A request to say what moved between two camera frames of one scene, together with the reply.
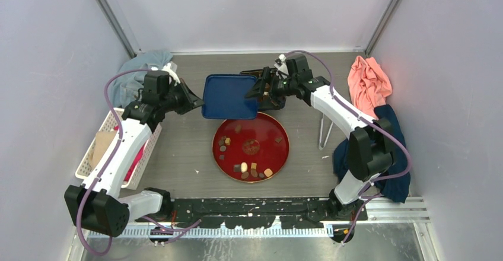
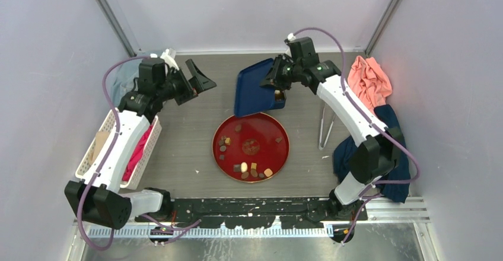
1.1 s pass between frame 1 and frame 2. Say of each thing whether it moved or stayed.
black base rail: stayed
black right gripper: moved
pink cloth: stayed
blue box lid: moved
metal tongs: stayed
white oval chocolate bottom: stayed
